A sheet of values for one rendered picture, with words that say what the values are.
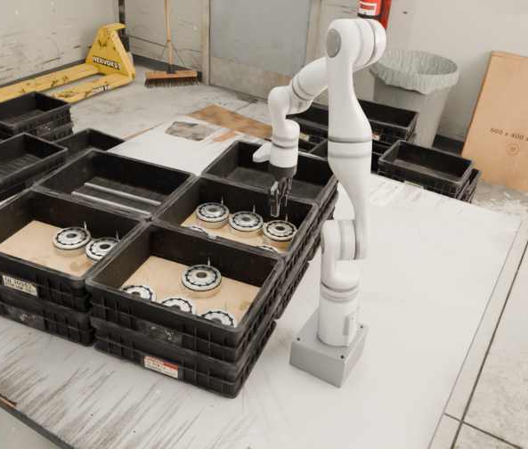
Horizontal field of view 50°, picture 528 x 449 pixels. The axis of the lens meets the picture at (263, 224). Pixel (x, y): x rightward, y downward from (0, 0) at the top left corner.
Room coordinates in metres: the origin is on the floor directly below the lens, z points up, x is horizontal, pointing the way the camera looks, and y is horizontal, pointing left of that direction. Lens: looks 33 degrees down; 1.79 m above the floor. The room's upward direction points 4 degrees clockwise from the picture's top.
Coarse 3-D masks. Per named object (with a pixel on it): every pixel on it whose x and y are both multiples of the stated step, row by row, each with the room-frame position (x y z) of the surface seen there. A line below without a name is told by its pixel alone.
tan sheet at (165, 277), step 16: (144, 272) 1.20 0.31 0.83; (160, 272) 1.20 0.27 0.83; (176, 272) 1.21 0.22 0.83; (160, 288) 1.14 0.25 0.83; (176, 288) 1.14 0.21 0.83; (224, 288) 1.16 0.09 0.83; (240, 288) 1.16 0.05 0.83; (256, 288) 1.17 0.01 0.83; (208, 304) 1.09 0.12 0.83; (224, 304) 1.09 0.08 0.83; (240, 304) 1.10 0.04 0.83
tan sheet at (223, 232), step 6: (192, 216) 1.49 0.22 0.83; (186, 222) 1.46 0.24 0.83; (192, 222) 1.46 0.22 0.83; (222, 228) 1.44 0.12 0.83; (228, 228) 1.44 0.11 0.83; (216, 234) 1.40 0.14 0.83; (222, 234) 1.40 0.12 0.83; (228, 234) 1.41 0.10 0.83; (234, 240) 1.38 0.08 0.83; (240, 240) 1.38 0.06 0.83; (246, 240) 1.39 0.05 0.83; (252, 240) 1.39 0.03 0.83; (258, 240) 1.39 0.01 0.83; (282, 252) 1.34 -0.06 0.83
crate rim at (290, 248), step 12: (192, 180) 1.54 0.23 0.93; (216, 180) 1.55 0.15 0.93; (180, 192) 1.46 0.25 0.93; (264, 192) 1.50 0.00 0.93; (168, 204) 1.39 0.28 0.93; (312, 204) 1.45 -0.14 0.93; (156, 216) 1.32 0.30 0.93; (312, 216) 1.39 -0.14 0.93; (180, 228) 1.27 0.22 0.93; (300, 228) 1.32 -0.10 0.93; (228, 240) 1.23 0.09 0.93; (300, 240) 1.29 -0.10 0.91; (264, 252) 1.19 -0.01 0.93; (276, 252) 1.19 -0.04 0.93; (288, 252) 1.20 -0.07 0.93
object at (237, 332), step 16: (144, 224) 1.28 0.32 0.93; (160, 224) 1.28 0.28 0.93; (128, 240) 1.20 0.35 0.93; (208, 240) 1.23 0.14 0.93; (112, 256) 1.13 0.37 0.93; (272, 256) 1.18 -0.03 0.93; (96, 272) 1.06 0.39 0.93; (272, 272) 1.11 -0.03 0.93; (96, 288) 1.01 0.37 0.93; (112, 288) 1.01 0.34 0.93; (128, 304) 0.98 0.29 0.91; (144, 304) 0.97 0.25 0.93; (160, 304) 0.96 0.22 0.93; (256, 304) 0.99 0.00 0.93; (176, 320) 0.94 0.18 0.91; (192, 320) 0.93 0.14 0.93; (208, 320) 0.93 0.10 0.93; (240, 320) 0.93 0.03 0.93; (224, 336) 0.90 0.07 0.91; (240, 336) 0.90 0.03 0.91
